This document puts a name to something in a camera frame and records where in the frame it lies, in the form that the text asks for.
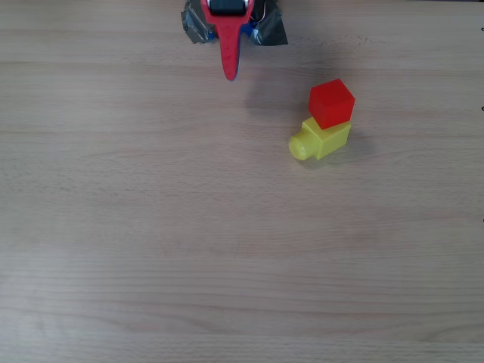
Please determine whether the yellow block with round peg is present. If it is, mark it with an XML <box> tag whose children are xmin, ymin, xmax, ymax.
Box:
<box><xmin>288</xmin><ymin>116</ymin><xmax>352</xmax><ymax>163</ymax></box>

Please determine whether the white and red servo cable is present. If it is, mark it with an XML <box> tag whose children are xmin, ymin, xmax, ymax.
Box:
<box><xmin>259</xmin><ymin>0</ymin><xmax>274</xmax><ymax>24</ymax></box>

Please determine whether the red cube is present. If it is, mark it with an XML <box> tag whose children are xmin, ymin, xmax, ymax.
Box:
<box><xmin>308</xmin><ymin>78</ymin><xmax>357</xmax><ymax>131</ymax></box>

